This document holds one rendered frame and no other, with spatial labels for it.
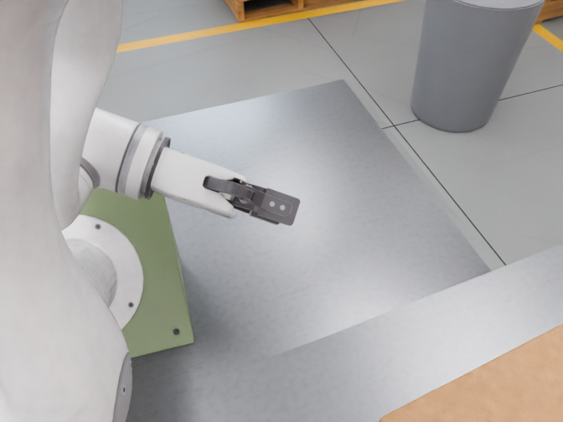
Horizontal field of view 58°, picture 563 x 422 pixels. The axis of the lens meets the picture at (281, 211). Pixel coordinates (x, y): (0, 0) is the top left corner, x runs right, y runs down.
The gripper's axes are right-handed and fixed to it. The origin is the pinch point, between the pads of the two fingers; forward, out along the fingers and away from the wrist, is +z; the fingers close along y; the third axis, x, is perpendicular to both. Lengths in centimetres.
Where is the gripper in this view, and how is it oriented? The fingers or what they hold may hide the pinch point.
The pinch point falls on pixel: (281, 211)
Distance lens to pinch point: 61.0
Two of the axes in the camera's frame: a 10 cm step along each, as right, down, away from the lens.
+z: 9.3, 3.2, 1.5
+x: 3.2, -9.5, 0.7
